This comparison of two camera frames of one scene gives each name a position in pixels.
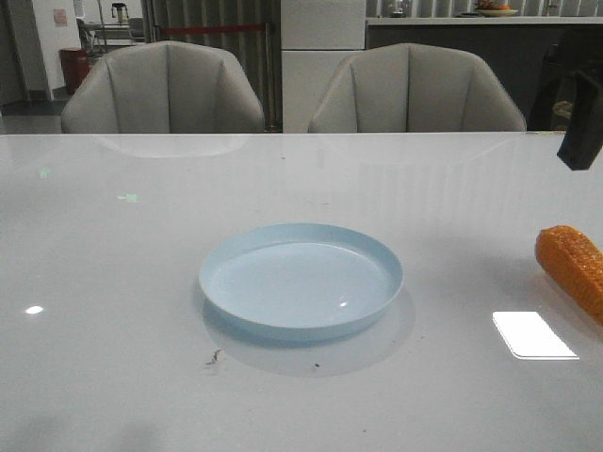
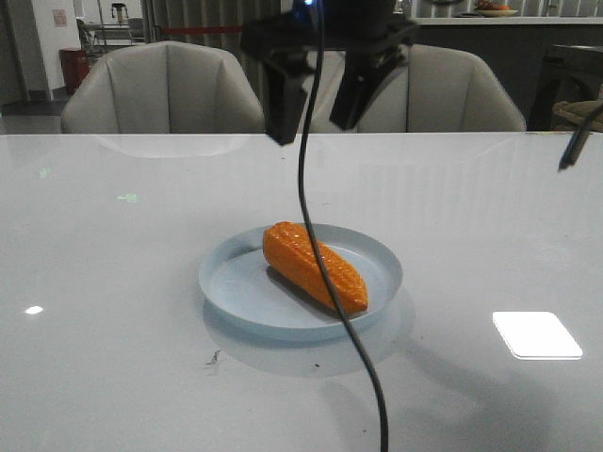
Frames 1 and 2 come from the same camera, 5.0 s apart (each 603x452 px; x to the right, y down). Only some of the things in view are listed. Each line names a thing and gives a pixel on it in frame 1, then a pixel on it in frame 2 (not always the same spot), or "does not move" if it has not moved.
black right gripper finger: (584, 139) -> (374, 34)
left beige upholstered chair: (163, 88) does not move
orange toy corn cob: (576, 262) -> (291, 252)
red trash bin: (75, 64) does not move
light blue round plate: (297, 282) does not move
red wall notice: (59, 18) does not move
